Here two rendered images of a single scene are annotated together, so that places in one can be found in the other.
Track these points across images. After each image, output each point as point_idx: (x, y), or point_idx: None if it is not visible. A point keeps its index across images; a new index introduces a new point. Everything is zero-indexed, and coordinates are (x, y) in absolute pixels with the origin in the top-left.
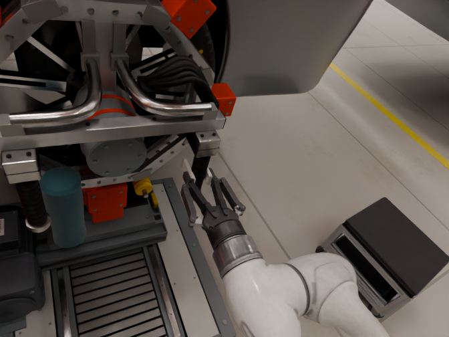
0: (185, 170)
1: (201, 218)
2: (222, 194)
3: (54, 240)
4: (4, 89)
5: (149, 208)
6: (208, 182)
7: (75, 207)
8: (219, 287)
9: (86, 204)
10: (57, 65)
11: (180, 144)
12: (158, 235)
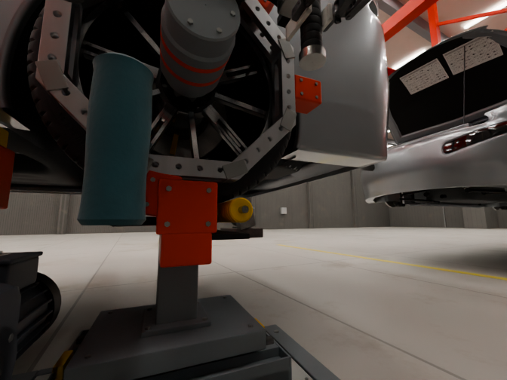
0: (293, 23)
1: (339, 377)
2: None
3: (78, 213)
4: None
5: (252, 318)
6: (330, 12)
7: (135, 99)
8: None
9: (155, 212)
10: (154, 118)
11: (278, 128)
12: (276, 363)
